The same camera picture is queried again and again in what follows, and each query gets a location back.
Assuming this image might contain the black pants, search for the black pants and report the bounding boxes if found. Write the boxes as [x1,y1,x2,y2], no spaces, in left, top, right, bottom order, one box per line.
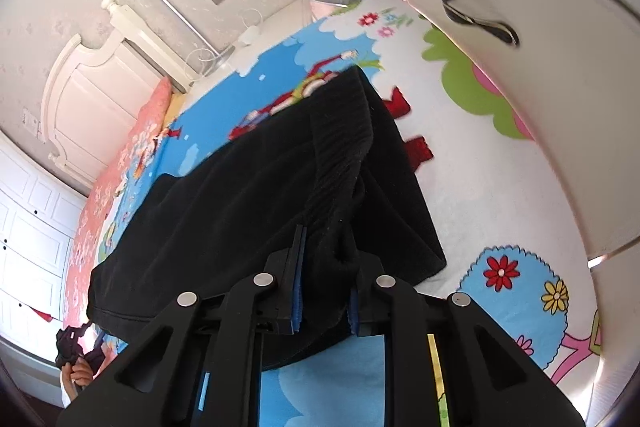
[86,66,447,370]

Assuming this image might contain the cartoon printed bedsheet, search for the cartoon printed bedsheet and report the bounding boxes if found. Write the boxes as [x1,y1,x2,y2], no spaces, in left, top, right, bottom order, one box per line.
[65,0,608,427]

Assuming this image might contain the black cabinet handle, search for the black cabinet handle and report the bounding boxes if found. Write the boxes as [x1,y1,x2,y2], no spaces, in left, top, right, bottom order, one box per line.
[435,0,520,48]

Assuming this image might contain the silver curved desk lamp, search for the silver curved desk lamp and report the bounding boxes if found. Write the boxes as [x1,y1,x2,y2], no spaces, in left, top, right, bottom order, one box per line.
[139,0,237,75]

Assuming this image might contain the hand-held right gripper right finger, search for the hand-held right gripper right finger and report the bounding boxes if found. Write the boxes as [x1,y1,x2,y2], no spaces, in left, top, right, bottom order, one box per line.
[347,252,586,427]

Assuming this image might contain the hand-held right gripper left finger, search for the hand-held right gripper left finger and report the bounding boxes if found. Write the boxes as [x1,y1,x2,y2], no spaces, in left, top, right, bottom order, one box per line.
[56,224,308,427]

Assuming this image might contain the pink floral pillow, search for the pink floral pillow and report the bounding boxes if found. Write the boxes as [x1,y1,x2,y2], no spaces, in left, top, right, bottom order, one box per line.
[62,77,173,333]

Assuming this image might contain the white wardrobe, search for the white wardrobe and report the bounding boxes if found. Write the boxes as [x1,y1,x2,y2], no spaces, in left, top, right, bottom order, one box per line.
[0,132,88,358]

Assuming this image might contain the white cabinet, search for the white cabinet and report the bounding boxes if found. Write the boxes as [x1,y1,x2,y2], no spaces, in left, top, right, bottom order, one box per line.
[350,0,640,265]

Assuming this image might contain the person's left hand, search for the person's left hand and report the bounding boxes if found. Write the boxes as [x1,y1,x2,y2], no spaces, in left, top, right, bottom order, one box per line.
[61,358,96,390]

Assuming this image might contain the white charger with cable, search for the white charger with cable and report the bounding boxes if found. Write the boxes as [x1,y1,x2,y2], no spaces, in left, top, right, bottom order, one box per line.
[237,9,263,46]

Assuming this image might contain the white wooden headboard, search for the white wooden headboard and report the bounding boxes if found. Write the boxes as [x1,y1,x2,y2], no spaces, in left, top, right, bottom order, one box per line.
[40,0,193,188]

